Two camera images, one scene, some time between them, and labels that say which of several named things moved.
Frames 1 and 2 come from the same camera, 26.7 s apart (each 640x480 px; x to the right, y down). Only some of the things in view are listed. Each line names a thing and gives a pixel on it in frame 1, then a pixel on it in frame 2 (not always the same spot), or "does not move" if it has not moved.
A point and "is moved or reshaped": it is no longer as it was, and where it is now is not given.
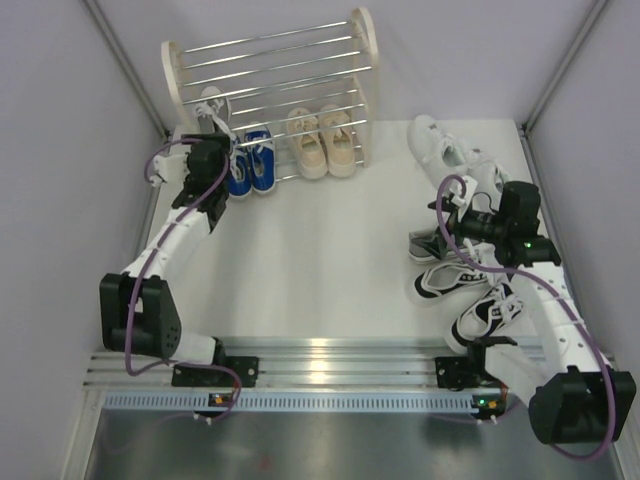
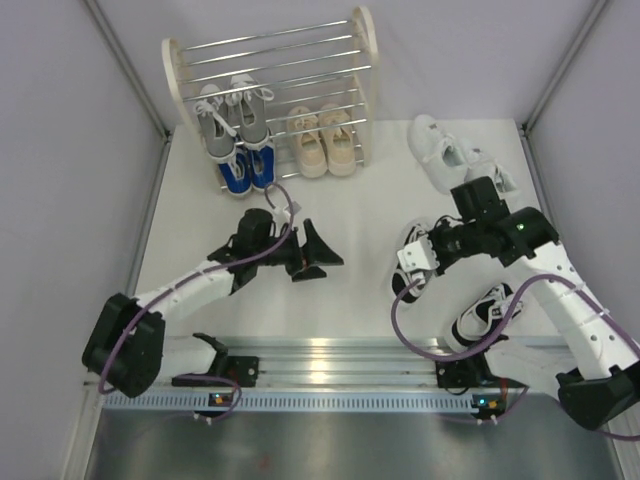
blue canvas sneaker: [262, 159] does not move
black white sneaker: [441, 279] -> [401, 279]
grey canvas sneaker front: [439, 245] is moved or reshaped
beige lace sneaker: [339, 142] does not move
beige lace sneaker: [303, 127] does not move
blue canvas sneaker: [240, 182] does not move
